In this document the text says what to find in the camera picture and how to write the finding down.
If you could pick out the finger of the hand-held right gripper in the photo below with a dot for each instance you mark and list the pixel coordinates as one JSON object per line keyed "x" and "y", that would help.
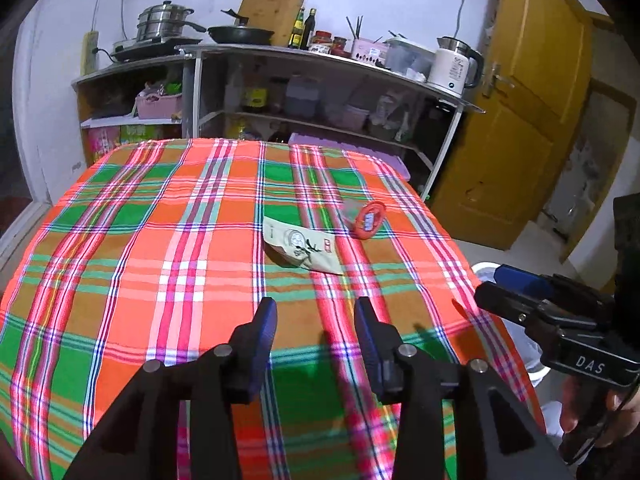
{"x": 510, "y": 307}
{"x": 522, "y": 280}

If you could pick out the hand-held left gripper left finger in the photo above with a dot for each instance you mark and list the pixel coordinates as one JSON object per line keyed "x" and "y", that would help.
{"x": 268, "y": 340}

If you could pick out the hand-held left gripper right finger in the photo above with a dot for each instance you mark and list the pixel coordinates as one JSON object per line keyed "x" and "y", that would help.
{"x": 366, "y": 345}

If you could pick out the white round trash bin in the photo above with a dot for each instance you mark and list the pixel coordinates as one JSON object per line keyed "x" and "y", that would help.
{"x": 484, "y": 269}

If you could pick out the beige printed packet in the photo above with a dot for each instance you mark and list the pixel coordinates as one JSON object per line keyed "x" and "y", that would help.
{"x": 300, "y": 247}

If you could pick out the person's right hand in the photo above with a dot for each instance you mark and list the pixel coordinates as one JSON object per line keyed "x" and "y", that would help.
{"x": 625, "y": 415}

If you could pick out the plaid orange green tablecloth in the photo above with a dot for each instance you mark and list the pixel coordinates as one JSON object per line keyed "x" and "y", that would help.
{"x": 200, "y": 240}

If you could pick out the red snack packet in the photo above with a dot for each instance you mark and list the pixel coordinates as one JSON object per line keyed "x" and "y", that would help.
{"x": 369, "y": 220}

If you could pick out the wooden door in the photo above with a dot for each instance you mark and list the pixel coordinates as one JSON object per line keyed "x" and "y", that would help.
{"x": 530, "y": 110}

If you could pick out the white electric kettle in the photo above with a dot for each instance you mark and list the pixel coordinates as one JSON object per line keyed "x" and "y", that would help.
{"x": 450, "y": 67}

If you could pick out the blue grey storage container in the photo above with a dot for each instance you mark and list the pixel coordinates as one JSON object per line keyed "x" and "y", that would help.
{"x": 302, "y": 97}

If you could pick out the yellow label oil bottle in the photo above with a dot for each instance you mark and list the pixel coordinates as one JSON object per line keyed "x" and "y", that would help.
{"x": 255, "y": 95}

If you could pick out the clear plastic container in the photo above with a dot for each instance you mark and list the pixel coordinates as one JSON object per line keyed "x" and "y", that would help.
{"x": 410, "y": 57}

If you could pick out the pink plastic basket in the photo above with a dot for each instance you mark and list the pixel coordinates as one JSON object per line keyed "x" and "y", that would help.
{"x": 157, "y": 106}

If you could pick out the pink utensil holder box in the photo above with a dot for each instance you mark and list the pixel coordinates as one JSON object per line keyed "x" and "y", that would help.
{"x": 369, "y": 52}

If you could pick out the grey metal shelf rack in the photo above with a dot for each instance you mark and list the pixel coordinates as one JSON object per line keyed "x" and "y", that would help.
{"x": 320, "y": 57}

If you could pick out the red sauce jar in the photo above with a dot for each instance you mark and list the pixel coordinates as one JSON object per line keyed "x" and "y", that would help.
{"x": 321, "y": 44}

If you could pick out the black frying pan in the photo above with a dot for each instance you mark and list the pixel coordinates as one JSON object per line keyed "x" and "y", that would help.
{"x": 240, "y": 35}

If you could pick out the small wooden shelf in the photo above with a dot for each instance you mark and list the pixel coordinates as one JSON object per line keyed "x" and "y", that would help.
{"x": 125, "y": 66}

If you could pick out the dark sauce bottle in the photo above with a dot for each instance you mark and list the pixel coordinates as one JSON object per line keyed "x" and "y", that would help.
{"x": 309, "y": 32}

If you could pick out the black induction cooker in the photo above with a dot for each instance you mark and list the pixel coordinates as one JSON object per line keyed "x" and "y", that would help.
{"x": 150, "y": 47}

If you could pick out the wooden cutting board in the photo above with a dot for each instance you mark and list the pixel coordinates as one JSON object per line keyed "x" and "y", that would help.
{"x": 272, "y": 10}

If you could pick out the stainless steel pot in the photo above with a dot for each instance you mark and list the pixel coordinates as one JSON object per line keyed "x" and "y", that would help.
{"x": 162, "y": 22}

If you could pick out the yellow power strip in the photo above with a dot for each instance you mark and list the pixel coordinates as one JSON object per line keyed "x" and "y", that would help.
{"x": 90, "y": 52}

